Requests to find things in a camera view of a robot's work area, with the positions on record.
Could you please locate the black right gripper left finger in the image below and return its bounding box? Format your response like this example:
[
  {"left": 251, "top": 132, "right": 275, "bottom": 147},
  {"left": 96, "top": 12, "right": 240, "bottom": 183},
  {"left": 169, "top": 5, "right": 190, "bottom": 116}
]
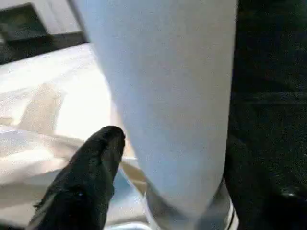
[{"left": 28, "top": 126, "right": 127, "bottom": 230}]

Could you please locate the white glass-door cabinet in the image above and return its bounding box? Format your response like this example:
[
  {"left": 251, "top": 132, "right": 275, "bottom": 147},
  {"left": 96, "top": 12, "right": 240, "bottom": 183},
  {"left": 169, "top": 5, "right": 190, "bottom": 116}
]
[{"left": 0, "top": 0, "right": 84, "bottom": 46}]

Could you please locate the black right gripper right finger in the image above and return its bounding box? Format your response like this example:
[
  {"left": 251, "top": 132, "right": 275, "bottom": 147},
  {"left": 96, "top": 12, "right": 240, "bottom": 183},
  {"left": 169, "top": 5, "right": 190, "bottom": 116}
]
[{"left": 225, "top": 140, "right": 307, "bottom": 230}]

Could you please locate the white plastic table top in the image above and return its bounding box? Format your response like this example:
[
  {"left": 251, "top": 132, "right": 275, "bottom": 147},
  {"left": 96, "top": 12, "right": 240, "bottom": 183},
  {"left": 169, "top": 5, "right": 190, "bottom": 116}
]
[{"left": 0, "top": 42, "right": 240, "bottom": 230}]

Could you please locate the white plastic table leg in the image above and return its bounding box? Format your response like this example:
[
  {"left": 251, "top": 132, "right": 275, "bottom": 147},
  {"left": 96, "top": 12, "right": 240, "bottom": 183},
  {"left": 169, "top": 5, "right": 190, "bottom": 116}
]
[{"left": 69, "top": 0, "right": 239, "bottom": 228}]

